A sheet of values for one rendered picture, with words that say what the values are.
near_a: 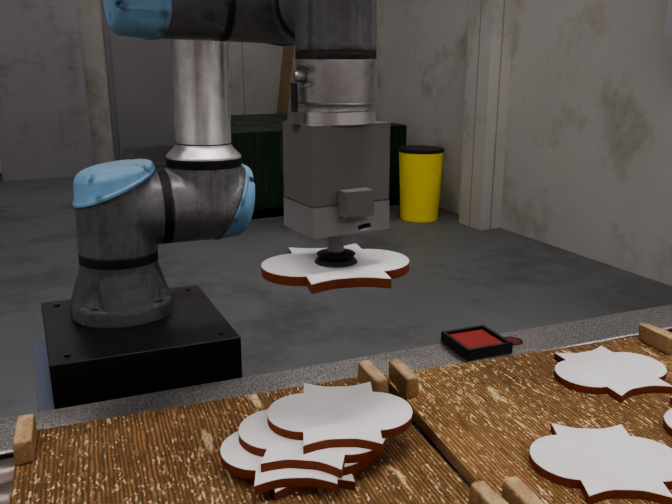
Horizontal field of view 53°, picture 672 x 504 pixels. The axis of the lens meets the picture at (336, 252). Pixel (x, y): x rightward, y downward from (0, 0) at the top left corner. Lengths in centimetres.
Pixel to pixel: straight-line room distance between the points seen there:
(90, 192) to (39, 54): 787
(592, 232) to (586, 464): 431
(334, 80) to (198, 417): 41
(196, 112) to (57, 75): 781
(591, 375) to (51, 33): 838
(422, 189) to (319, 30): 516
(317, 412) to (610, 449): 30
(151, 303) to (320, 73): 54
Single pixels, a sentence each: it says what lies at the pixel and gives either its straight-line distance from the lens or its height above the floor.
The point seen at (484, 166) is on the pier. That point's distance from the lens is 555.
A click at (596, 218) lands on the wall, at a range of 497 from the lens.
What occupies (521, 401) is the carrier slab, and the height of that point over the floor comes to 94.
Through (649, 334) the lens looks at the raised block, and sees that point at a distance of 106.
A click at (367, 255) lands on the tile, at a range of 70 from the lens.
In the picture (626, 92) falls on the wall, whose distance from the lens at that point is 477.
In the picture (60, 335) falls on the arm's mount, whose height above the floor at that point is 95.
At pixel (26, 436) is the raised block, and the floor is 96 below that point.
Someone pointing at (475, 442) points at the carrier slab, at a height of 94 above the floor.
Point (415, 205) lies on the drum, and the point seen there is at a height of 15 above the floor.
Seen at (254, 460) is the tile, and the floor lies 96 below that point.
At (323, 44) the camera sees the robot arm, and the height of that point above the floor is 134.
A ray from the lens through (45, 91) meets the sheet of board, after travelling 879.
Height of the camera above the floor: 132
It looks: 16 degrees down
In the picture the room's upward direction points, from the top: straight up
